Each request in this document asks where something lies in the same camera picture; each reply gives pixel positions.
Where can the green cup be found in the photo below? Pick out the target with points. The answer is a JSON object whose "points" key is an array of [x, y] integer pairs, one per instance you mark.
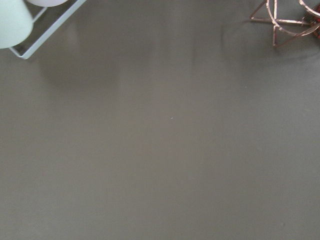
{"points": [[16, 23]]}

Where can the white cup rack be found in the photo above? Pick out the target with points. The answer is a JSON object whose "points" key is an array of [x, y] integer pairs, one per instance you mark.
{"points": [[46, 20]]}

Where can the copper wire bottle basket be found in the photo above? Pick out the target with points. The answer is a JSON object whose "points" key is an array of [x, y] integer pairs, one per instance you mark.
{"points": [[310, 21]]}

